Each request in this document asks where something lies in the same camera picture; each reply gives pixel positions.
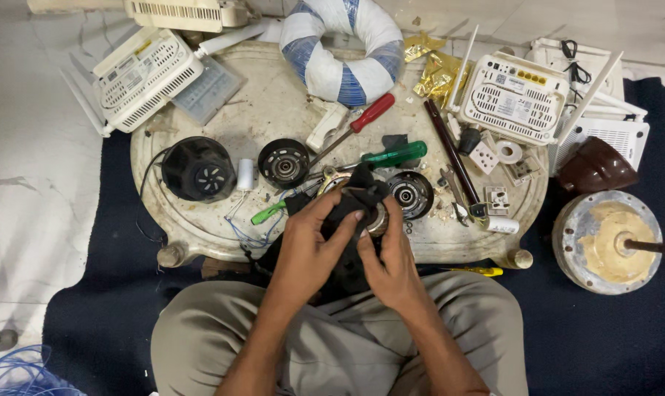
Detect person's right hand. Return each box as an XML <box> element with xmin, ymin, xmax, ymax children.
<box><xmin>357</xmin><ymin>195</ymin><xmax>430</xmax><ymax>314</ymax></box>

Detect person's left hand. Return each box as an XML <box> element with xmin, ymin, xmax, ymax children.
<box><xmin>271</xmin><ymin>190</ymin><xmax>366</xmax><ymax>300</ymax></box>

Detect brass motor rotor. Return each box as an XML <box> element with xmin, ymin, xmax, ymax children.
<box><xmin>365</xmin><ymin>202</ymin><xmax>391</xmax><ymax>238</ymax></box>

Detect black cloth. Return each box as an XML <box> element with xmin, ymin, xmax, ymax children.
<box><xmin>254</xmin><ymin>162</ymin><xmax>392</xmax><ymax>300</ymax></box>

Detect small green tester screwdriver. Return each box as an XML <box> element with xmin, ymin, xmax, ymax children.
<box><xmin>250</xmin><ymin>199</ymin><xmax>288</xmax><ymax>226</ymax></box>

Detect black motor end cap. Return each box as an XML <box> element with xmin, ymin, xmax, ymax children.
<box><xmin>386</xmin><ymin>170</ymin><xmax>435</xmax><ymax>221</ymax></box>
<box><xmin>257</xmin><ymin>138</ymin><xmax>311</xmax><ymax>191</ymax></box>

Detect white capacitor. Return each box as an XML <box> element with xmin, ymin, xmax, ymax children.
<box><xmin>237</xmin><ymin>158</ymin><xmax>255</xmax><ymax>192</ymax></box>
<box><xmin>485</xmin><ymin>215</ymin><xmax>520</xmax><ymax>235</ymax></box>

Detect metal pliers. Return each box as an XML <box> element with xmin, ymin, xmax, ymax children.
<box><xmin>438</xmin><ymin>165</ymin><xmax>472</xmax><ymax>227</ymax></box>

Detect white plastic plug housing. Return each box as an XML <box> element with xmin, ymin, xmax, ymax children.
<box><xmin>306</xmin><ymin>101</ymin><xmax>350</xmax><ymax>154</ymax></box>

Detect small black cloth scrap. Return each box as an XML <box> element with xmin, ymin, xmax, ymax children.
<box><xmin>380</xmin><ymin>133</ymin><xmax>410</xmax><ymax>153</ymax></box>

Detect black fan motor housing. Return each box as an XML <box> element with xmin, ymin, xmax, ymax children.
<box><xmin>161</xmin><ymin>136</ymin><xmax>237</xmax><ymax>204</ymax></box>

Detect dark brown rod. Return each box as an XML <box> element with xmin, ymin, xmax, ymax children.
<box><xmin>423</xmin><ymin>99</ymin><xmax>486</xmax><ymax>215</ymax></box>

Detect person's khaki trousers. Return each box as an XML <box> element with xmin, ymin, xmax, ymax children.
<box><xmin>151</xmin><ymin>269</ymin><xmax>529</xmax><ymax>396</ymax></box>

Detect cream low table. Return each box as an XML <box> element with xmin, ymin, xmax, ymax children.
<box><xmin>130</xmin><ymin>41</ymin><xmax>550</xmax><ymax>269</ymax></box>

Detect black knob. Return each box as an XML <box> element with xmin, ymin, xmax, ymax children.
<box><xmin>457</xmin><ymin>128</ymin><xmax>483</xmax><ymax>156</ymax></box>

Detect white tape roll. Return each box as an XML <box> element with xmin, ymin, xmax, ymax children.
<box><xmin>494</xmin><ymin>140</ymin><xmax>525</xmax><ymax>165</ymax></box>

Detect clear plastic box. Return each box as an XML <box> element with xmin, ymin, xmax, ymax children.
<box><xmin>170</xmin><ymin>55</ymin><xmax>248</xmax><ymax>127</ymax></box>

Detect dark blue carpet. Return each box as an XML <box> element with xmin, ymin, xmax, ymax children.
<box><xmin>42</xmin><ymin>77</ymin><xmax>665</xmax><ymax>396</ymax></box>

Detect gold foil wrapper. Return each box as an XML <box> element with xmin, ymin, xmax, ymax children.
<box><xmin>403</xmin><ymin>32</ymin><xmax>472</xmax><ymax>109</ymax></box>

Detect white router with yellow ports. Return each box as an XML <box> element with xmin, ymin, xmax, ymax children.
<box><xmin>447</xmin><ymin>24</ymin><xmax>625</xmax><ymax>147</ymax></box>

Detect grey ceiling fan motor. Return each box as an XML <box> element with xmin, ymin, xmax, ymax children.
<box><xmin>551</xmin><ymin>190</ymin><xmax>665</xmax><ymax>297</ymax></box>

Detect brown fan canopy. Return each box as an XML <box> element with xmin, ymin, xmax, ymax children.
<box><xmin>555</xmin><ymin>136</ymin><xmax>640</xmax><ymax>195</ymax></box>

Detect white router with antennas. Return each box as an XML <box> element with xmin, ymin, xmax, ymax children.
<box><xmin>525</xmin><ymin>37</ymin><xmax>649</xmax><ymax>121</ymax></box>
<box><xmin>59</xmin><ymin>19</ymin><xmax>284</xmax><ymax>138</ymax></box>
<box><xmin>124</xmin><ymin>0</ymin><xmax>252</xmax><ymax>34</ymax></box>
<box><xmin>547</xmin><ymin>115</ymin><xmax>651</xmax><ymax>178</ymax></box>

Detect blue and white wires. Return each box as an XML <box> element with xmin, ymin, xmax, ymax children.
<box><xmin>224</xmin><ymin>188</ymin><xmax>297</xmax><ymax>249</ymax></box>

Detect yellow-handled tool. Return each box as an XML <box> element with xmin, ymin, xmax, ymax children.
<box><xmin>441</xmin><ymin>265</ymin><xmax>504</xmax><ymax>278</ymax></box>

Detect green-handled screwdriver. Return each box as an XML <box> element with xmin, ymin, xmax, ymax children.
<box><xmin>305</xmin><ymin>141</ymin><xmax>428</xmax><ymax>182</ymax></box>

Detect white wall socket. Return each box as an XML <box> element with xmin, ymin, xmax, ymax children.
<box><xmin>469</xmin><ymin>142</ymin><xmax>500</xmax><ymax>176</ymax></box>
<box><xmin>484</xmin><ymin>186</ymin><xmax>511</xmax><ymax>216</ymax></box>

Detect red-handled screwdriver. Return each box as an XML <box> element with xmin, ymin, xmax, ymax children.
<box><xmin>308</xmin><ymin>92</ymin><xmax>396</xmax><ymax>169</ymax></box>

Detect thin black cable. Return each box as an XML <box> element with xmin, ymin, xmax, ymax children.
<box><xmin>135</xmin><ymin>146</ymin><xmax>172</xmax><ymax>246</ymax></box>

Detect white and blue wire coil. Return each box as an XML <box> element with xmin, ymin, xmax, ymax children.
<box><xmin>279</xmin><ymin>0</ymin><xmax>406</xmax><ymax>108</ymax></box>

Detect bundled black cable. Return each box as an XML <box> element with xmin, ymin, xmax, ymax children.
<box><xmin>560</xmin><ymin>40</ymin><xmax>593</xmax><ymax>84</ymax></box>

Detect blue wire bundle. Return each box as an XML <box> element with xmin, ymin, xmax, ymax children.
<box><xmin>0</xmin><ymin>345</ymin><xmax>87</xmax><ymax>396</ymax></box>

